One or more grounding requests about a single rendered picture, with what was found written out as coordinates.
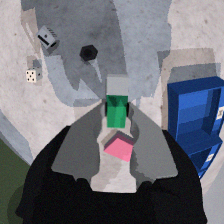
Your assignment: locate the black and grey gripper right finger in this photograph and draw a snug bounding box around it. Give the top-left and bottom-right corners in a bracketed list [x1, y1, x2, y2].
[126, 102, 207, 224]

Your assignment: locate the pink square pad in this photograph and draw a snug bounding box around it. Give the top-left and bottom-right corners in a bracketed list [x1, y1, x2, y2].
[104, 134, 133, 162]

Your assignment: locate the white die with black pips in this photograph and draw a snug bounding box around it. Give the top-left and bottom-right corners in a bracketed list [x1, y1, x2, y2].
[26, 67, 42, 82]

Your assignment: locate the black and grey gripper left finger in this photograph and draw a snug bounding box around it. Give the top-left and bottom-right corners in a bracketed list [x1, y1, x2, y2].
[15, 101, 107, 218]

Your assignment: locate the blue rack of bins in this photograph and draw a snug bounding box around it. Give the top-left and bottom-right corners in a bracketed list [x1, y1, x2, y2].
[167, 76, 224, 180]

